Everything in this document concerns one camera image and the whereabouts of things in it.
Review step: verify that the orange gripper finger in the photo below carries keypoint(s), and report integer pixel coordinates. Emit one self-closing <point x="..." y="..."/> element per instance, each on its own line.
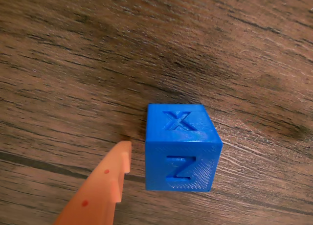
<point x="97" y="186"/>

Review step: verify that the blue cube with letters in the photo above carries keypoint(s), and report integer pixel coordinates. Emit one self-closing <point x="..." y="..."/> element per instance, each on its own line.
<point x="181" y="156"/>

